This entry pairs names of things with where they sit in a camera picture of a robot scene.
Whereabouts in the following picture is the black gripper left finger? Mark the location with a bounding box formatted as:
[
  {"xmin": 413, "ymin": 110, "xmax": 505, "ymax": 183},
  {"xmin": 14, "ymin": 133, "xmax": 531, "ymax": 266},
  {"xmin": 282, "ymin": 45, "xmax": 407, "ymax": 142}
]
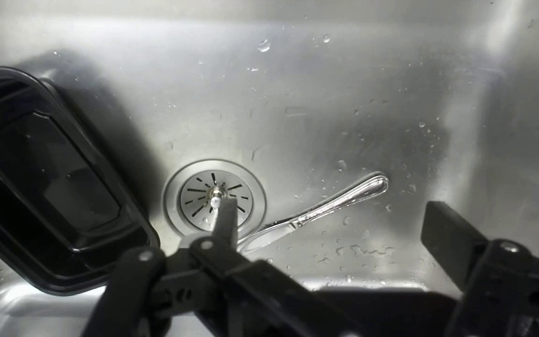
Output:
[{"xmin": 80, "ymin": 197, "xmax": 370, "ymax": 337}]

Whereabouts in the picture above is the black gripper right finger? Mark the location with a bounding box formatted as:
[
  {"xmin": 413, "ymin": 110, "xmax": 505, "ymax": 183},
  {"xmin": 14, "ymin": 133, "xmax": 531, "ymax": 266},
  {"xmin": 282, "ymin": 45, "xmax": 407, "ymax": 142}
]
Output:
[{"xmin": 419, "ymin": 200, "xmax": 539, "ymax": 337}]

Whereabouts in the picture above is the black rectangular plastic bowl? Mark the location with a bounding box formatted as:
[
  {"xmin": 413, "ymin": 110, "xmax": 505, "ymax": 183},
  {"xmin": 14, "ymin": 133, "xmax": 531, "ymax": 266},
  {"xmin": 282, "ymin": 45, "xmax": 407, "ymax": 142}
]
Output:
[{"xmin": 0, "ymin": 64, "xmax": 160, "ymax": 296}]

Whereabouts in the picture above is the round metal sink drain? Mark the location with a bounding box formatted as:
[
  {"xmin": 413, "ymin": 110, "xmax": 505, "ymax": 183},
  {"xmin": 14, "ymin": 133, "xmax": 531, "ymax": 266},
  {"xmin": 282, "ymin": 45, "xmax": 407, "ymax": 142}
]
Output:
[{"xmin": 160, "ymin": 155, "xmax": 269, "ymax": 240}]

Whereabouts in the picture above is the stainless steel sink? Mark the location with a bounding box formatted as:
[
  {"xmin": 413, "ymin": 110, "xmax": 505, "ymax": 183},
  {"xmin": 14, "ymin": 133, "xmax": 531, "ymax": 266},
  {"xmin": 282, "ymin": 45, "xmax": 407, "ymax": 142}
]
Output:
[{"xmin": 0, "ymin": 0, "xmax": 539, "ymax": 337}]

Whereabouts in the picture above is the silver table knife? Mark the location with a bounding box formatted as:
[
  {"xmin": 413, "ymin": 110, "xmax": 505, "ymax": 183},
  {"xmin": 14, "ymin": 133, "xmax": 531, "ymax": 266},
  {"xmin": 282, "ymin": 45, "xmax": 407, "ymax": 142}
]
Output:
[{"xmin": 235, "ymin": 170, "xmax": 391, "ymax": 253}]

